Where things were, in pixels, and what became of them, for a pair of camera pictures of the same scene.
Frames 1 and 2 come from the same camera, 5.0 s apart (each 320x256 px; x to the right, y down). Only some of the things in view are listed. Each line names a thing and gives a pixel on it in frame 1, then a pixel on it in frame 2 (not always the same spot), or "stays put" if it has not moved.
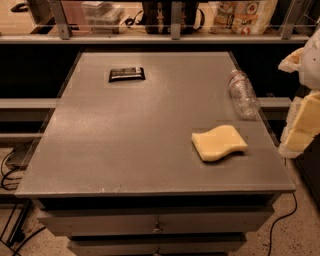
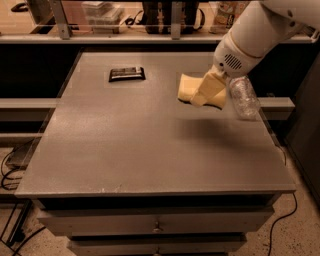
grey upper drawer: (218, 220) stays put
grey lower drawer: (157, 244) stays put
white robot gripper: (312, 66) -> (234, 59)
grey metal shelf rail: (65, 36) stays put
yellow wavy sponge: (217, 142) -> (189, 86)
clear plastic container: (101, 15) stays put
